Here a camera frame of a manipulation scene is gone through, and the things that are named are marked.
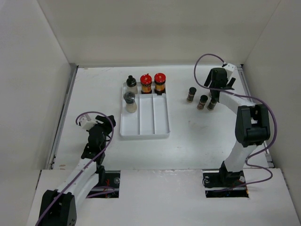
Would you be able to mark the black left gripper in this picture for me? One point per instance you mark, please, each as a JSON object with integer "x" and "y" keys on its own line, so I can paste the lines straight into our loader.
{"x": 107, "y": 125}

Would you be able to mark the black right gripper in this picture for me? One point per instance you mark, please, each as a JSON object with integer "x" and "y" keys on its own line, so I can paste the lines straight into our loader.
{"x": 209, "y": 80}

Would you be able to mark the small black cap spice bottle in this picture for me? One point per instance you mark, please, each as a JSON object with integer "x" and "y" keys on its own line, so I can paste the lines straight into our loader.
{"x": 191, "y": 94}

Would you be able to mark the clear cap salt grinder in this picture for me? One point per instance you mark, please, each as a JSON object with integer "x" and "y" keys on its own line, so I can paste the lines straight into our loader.
{"x": 129, "y": 98}

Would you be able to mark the black knob cream grinder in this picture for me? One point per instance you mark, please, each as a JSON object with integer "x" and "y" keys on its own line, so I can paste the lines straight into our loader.
{"x": 132, "y": 84}

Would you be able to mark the red lid dark sauce jar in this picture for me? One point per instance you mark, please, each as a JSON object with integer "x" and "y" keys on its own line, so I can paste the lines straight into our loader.
{"x": 146, "y": 82}

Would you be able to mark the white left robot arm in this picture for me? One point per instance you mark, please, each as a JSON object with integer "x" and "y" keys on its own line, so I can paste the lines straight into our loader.
{"x": 59, "y": 206}

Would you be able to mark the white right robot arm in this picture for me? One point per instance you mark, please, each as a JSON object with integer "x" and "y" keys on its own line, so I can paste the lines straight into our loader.
{"x": 251, "y": 129}

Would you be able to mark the white divided organizer tray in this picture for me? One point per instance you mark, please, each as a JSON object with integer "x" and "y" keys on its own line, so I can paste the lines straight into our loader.
{"x": 150, "y": 121}

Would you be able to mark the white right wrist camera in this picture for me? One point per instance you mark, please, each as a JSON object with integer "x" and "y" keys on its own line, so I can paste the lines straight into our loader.
{"x": 230, "y": 68}

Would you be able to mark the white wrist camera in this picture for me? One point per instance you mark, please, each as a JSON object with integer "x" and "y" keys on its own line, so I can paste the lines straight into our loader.
{"x": 86, "y": 124}
{"x": 230, "y": 68}

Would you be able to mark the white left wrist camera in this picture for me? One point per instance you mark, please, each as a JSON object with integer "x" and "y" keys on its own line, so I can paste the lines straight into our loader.
{"x": 86, "y": 124}

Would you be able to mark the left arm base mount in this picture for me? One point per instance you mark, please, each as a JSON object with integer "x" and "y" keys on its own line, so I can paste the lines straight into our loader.
{"x": 108, "y": 185}

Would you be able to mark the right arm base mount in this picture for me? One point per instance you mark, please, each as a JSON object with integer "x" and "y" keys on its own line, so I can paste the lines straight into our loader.
{"x": 224, "y": 184}

